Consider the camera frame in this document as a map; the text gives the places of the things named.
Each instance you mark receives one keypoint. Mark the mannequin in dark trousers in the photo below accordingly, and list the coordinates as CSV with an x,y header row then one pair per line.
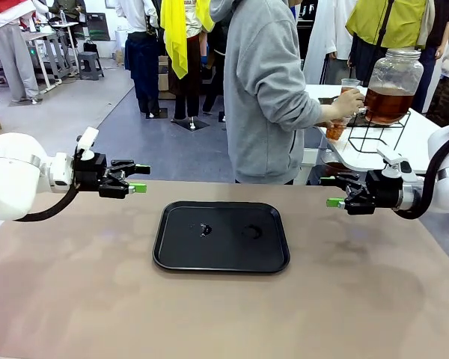
x,y
190,89

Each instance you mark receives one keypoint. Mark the person in grey hoodie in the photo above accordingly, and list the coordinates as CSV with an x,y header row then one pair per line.
x,y
262,93

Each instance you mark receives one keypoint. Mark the bystander in grey trousers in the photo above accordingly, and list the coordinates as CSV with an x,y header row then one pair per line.
x,y
15,56

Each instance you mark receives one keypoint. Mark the black bag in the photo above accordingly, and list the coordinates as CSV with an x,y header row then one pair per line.
x,y
91,46

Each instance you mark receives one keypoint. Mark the yellow scarf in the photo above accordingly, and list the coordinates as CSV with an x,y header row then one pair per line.
x,y
175,41

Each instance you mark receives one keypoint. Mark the person's left hand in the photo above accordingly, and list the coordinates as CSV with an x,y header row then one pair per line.
x,y
336,124

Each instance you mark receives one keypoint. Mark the white frame workbench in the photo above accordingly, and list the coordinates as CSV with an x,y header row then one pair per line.
x,y
50,48

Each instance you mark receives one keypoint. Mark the clear drip bowl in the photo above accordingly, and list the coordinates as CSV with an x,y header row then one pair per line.
x,y
335,164

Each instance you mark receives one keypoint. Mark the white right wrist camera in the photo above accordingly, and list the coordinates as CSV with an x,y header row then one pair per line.
x,y
394,164

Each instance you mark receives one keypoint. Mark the person's right forearm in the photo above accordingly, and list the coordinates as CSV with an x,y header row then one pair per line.
x,y
307,112

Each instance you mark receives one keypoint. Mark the grey plastic stool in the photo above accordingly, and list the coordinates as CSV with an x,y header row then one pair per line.
x,y
91,65

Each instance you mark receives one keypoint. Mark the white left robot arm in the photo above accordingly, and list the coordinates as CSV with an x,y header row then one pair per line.
x,y
7,177

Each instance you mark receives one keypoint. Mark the person's right hand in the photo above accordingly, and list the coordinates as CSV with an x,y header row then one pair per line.
x,y
344,106

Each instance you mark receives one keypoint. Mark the glass tea dispenser jar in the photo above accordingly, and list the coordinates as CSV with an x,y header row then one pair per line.
x,y
393,89

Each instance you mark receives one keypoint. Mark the dark wall screen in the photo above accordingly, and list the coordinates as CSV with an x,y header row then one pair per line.
x,y
98,25

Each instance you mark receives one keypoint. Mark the short clear plastic cup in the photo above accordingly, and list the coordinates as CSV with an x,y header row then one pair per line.
x,y
335,134

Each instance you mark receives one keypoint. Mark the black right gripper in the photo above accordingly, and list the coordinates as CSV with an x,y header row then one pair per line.
x,y
385,192

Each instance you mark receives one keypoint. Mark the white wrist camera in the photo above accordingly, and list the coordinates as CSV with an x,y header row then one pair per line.
x,y
88,139
394,164

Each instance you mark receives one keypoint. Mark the mannequin with yellow-green jacket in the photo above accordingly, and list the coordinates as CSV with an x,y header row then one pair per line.
x,y
389,22

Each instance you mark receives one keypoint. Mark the tall clear plastic cup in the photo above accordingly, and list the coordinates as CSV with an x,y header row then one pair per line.
x,y
348,84

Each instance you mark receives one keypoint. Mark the mannequin with navy skirt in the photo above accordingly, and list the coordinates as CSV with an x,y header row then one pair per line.
x,y
144,63

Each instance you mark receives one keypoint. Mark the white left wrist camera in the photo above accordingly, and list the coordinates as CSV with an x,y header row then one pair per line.
x,y
88,139

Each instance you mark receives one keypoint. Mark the small melted ice bits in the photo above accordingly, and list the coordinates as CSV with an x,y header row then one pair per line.
x,y
206,229

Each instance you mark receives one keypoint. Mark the large black serving tray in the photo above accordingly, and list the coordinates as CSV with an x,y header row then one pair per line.
x,y
224,254

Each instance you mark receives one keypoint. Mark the white plastic bin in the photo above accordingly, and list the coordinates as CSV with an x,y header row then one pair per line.
x,y
308,164

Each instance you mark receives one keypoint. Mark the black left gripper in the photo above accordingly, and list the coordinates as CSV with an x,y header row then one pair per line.
x,y
89,173

